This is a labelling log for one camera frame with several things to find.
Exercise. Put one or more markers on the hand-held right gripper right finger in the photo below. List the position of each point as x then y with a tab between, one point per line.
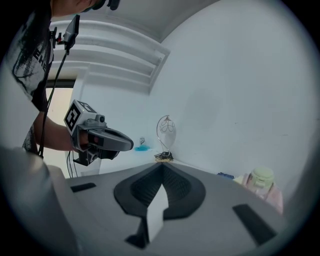
185	192

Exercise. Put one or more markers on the person's left hand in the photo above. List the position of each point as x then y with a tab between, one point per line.
84	140

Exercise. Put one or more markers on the pink bottle with green lid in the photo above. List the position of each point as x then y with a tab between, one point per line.
262	182

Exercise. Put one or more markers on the person's left forearm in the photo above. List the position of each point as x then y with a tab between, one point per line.
55	135

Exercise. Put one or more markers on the glass shade lamp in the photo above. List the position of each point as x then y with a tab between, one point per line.
167	130

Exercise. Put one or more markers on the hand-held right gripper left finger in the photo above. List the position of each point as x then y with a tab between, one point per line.
130	190

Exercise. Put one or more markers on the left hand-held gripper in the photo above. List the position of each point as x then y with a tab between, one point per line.
75	117

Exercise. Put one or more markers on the black head-worn camera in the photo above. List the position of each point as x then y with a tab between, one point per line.
107	3

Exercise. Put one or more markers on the small clear glass cup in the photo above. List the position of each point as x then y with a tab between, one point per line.
142	141

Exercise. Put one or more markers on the blue fluffy object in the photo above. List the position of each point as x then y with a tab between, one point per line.
142	148

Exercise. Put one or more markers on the small blue object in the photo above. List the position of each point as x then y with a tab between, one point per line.
225	175

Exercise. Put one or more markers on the black chest-mounted screen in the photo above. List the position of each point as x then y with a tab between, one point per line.
72	30

